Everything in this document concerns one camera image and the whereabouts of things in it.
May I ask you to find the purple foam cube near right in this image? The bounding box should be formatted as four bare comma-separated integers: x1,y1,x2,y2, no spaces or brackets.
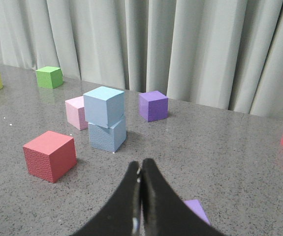
184,199,210,225

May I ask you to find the grey-green pleated curtain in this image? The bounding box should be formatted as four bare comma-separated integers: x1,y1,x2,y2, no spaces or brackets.
0,0,283,120

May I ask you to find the pink foam cube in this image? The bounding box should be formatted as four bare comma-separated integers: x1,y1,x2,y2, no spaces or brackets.
65,96,88,130

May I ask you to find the green foam cube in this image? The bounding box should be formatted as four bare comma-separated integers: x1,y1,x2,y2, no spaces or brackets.
35,66,63,89

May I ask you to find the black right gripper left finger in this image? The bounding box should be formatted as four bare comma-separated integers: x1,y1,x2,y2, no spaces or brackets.
73,161,141,236

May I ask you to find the red textured foam cube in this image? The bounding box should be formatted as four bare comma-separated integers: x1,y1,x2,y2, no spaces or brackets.
23,131,77,183

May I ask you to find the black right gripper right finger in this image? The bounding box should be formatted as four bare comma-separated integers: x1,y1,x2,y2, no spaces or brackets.
141,158,223,236

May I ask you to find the light blue foam cube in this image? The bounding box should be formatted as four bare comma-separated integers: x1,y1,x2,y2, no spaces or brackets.
83,86,125,128
88,116,126,152

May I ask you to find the purple foam cube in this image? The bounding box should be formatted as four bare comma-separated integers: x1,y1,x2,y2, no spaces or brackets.
138,90,168,122
184,199,210,225

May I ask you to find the purple foam cube far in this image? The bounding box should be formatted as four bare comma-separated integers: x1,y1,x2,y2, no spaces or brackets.
138,90,168,122

